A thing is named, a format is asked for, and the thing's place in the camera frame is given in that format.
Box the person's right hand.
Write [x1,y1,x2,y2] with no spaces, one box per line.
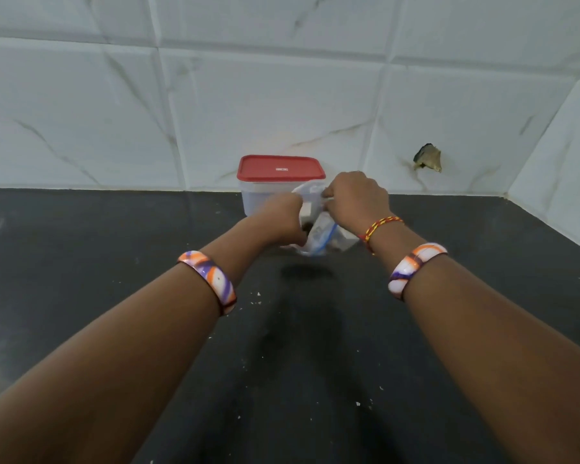
[322,171,392,237]

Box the person's left hand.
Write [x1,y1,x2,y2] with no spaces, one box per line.
[258,191,309,247]

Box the red-lidded clear plastic container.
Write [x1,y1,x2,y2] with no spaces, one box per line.
[240,178,327,217]

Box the large clear blue-zip bag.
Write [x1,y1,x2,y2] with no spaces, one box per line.
[280,180,361,258]

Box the person's left forearm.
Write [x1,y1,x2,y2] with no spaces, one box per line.
[0,217,281,464]

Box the person's right forearm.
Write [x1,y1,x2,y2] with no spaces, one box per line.
[367,222,580,464]

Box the orange purple white bangle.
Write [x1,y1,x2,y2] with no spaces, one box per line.
[177,250,238,316]
[387,242,449,301]

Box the red yellow thread bracelet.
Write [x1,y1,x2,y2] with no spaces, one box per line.
[359,215,405,255]

